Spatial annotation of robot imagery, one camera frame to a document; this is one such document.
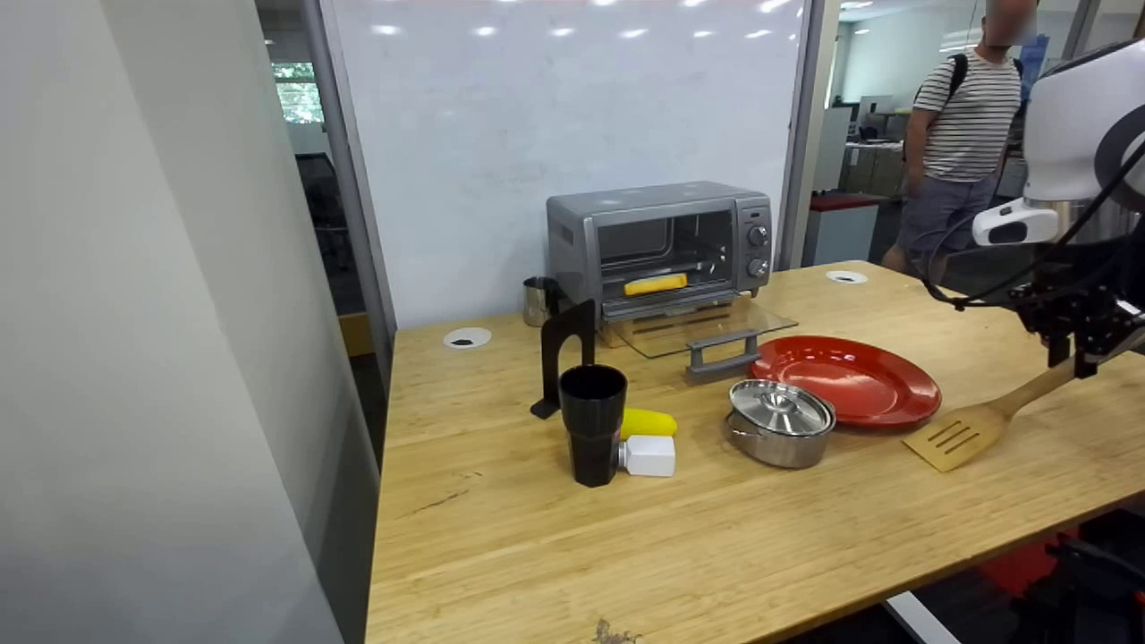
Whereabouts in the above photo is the wooden spatula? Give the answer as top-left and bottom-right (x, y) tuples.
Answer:
(901, 358), (1081, 476)

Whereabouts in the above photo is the white small block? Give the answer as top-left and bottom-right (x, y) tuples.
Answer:
(616, 434), (679, 482)

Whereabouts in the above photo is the small metal cup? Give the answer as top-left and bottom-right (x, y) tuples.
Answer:
(519, 274), (558, 330)

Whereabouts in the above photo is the yellow small block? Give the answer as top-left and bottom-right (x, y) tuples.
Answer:
(620, 403), (679, 441)

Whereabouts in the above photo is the red round plate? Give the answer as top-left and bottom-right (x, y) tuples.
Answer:
(746, 332), (944, 436)

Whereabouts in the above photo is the man in striped shirt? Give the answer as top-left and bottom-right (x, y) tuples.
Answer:
(883, 0), (1045, 285)

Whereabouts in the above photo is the silver toaster oven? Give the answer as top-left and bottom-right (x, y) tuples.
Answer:
(543, 180), (775, 323)

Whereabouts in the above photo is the black metal stand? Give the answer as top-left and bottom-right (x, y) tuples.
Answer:
(530, 274), (602, 422)

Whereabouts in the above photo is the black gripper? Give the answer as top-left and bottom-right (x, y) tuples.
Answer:
(1011, 246), (1145, 382)

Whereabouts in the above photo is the black plastic cup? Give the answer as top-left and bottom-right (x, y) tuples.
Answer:
(558, 360), (629, 489)

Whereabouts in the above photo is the red chair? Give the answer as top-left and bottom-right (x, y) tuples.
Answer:
(968, 524), (1084, 603)

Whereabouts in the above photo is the slice of bread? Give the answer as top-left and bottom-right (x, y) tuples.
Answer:
(620, 271), (694, 302)

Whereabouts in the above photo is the glass oven door with handle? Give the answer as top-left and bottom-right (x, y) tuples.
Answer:
(611, 302), (801, 385)

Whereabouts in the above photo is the steel pot lid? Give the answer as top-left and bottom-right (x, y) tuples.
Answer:
(726, 372), (840, 441)

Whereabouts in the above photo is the white cabinet with red top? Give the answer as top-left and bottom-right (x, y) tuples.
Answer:
(803, 191), (890, 270)

